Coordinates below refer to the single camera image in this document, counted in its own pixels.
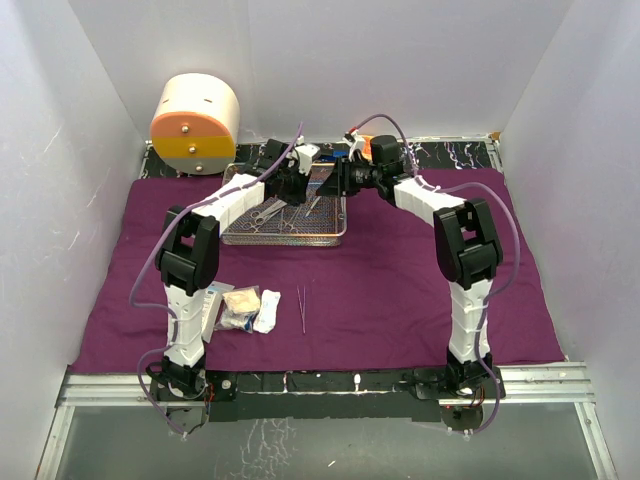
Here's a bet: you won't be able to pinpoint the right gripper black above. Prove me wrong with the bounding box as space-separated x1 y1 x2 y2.
317 156 382 198

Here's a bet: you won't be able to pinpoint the wire mesh metal tray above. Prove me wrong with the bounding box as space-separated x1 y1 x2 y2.
221 163 347 247

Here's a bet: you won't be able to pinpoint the metal surgical scissors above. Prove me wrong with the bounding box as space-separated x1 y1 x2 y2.
242 201 287 232

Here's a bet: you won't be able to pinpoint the round white drawer box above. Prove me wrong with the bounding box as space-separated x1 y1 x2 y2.
150 73 240 175

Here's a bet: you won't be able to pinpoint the thin metal tweezers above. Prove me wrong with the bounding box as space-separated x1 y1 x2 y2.
297 286 306 335

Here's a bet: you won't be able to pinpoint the purple cloth wrap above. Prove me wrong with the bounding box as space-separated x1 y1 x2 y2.
71 168 563 374

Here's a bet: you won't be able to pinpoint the beige bandage roll packet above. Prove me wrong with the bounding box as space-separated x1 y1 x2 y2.
223 287 261 314

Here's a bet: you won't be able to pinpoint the white gauze packet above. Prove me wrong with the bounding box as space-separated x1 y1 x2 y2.
201 281 234 343

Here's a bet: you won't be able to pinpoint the small blue white packet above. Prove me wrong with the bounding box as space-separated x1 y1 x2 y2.
214 308 258 333

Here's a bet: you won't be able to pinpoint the metal forceps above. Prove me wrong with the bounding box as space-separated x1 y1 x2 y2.
278 208 300 235

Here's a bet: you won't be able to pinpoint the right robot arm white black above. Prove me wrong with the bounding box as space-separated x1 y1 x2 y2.
317 129 503 397

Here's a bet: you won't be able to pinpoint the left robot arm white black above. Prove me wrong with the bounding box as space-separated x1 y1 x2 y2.
146 139 320 399

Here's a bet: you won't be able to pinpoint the blue black stapler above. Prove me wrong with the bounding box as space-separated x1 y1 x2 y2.
316 144 349 163

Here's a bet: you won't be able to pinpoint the orange small box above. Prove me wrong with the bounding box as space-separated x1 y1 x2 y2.
362 135 372 163

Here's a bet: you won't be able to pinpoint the metal scalpel handle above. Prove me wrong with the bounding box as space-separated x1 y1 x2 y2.
305 196 322 218

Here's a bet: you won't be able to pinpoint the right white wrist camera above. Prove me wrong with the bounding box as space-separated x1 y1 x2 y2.
343 127 366 160

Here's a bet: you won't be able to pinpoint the black base frame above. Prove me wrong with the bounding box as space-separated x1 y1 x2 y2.
150 368 506 427

